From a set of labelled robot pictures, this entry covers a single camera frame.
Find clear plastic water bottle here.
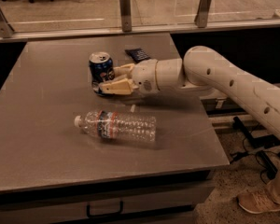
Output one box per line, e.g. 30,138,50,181
74,110,157,143

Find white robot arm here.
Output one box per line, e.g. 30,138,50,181
99,46,280,140

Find grey cabinet drawer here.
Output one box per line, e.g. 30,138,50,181
0,180,215,224

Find grey metal rail ledge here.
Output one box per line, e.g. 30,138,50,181
199,82,280,135

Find middle metal glass bracket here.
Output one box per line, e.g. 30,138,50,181
119,0,132,32

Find black drawer handle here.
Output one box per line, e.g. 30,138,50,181
86,201,124,218

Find black floor cable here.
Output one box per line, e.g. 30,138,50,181
229,124,280,185

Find black metal stand leg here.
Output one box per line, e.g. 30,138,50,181
231,117,280,180

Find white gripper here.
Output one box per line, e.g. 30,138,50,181
99,59,158,95

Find tan sneaker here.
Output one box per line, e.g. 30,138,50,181
237,189,280,215

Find right metal glass bracket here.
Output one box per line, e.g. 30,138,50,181
194,0,212,28

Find blue pepsi can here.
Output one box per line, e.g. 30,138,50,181
89,51,115,95

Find dark blue snack bar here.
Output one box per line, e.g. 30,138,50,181
125,48,150,63

